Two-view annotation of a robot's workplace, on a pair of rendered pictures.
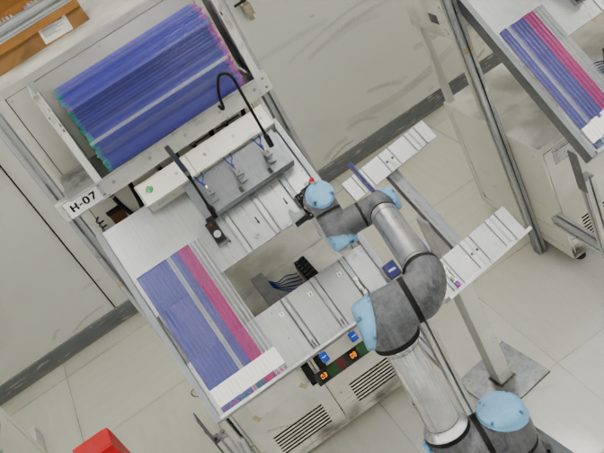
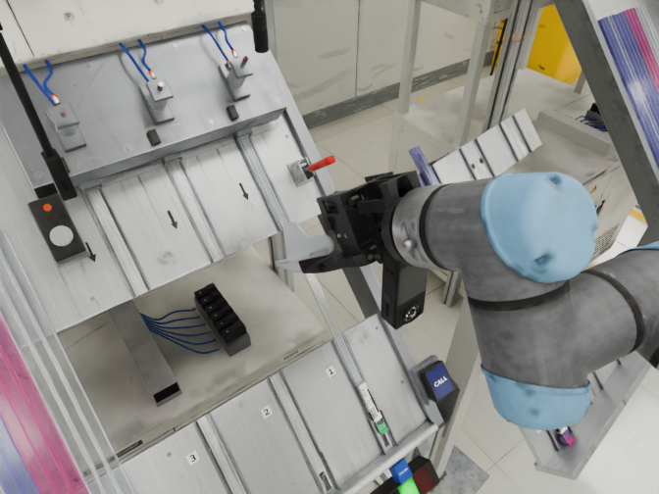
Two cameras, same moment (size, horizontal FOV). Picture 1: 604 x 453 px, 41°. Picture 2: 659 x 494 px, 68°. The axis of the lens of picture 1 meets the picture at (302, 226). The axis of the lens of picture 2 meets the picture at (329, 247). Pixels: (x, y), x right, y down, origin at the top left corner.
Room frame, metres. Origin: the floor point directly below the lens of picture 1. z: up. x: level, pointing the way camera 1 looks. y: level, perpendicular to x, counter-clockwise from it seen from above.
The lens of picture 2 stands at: (1.68, 0.17, 1.45)
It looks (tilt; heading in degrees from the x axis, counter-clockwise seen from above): 43 degrees down; 332
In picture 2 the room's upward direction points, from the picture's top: straight up
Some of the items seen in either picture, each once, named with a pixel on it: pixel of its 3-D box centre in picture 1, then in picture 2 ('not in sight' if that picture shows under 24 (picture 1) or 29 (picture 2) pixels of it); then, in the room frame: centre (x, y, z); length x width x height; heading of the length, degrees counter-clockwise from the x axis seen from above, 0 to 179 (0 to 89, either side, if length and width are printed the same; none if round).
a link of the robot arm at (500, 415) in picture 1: (503, 422); not in sight; (1.32, -0.19, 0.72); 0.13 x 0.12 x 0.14; 88
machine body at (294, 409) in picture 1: (290, 336); (148, 384); (2.52, 0.26, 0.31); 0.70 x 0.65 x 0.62; 98
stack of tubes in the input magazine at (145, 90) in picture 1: (151, 86); not in sight; (2.41, 0.18, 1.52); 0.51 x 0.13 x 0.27; 98
